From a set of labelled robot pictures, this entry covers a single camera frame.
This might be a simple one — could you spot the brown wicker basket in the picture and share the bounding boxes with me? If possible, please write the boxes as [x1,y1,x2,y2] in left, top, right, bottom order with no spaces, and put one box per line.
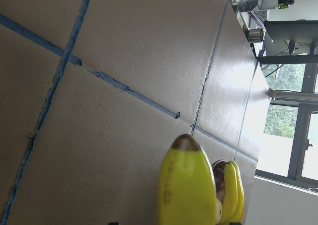
[212,160,230,203]

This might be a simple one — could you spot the yellow banana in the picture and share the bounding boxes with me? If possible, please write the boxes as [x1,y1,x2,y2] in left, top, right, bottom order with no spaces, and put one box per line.
[221,161,239,225]
[230,160,245,223]
[156,134,217,225]

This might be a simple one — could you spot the black monitor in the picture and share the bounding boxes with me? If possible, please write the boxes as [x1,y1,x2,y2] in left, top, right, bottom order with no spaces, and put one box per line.
[264,20,318,49]

